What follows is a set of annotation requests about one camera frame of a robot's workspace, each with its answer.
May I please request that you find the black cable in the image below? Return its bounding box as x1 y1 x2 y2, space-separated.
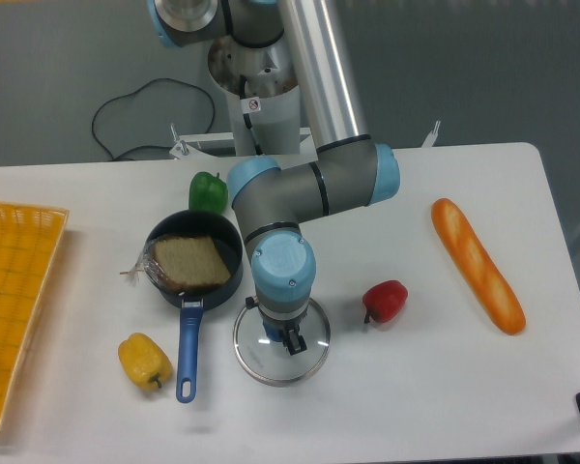
91 77 217 161

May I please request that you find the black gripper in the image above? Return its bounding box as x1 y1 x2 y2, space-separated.
258 304 308 356

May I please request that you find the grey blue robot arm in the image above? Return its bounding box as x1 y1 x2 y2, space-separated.
149 1 400 355

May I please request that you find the white metal base frame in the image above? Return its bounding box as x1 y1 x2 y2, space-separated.
168 120 441 160

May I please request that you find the yellow bell pepper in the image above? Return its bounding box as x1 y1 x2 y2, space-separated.
118 333 173 391

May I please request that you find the bread slice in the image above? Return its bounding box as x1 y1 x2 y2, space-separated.
122 235 231 293

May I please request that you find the orange baguette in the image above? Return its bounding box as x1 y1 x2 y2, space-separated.
431 198 526 335

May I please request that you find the glass pot lid blue knob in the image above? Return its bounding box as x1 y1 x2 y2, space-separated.
233 297 331 387

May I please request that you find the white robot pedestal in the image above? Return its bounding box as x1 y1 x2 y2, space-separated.
208 37 301 157

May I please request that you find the green bell pepper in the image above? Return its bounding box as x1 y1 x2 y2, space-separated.
188 171 228 214

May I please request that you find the yellow woven basket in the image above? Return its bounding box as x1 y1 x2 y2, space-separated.
0 202 69 428

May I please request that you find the dark blue saucepan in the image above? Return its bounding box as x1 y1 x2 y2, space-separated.
145 211 243 403

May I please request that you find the red bell pepper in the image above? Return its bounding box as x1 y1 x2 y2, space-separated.
362 280 409 324

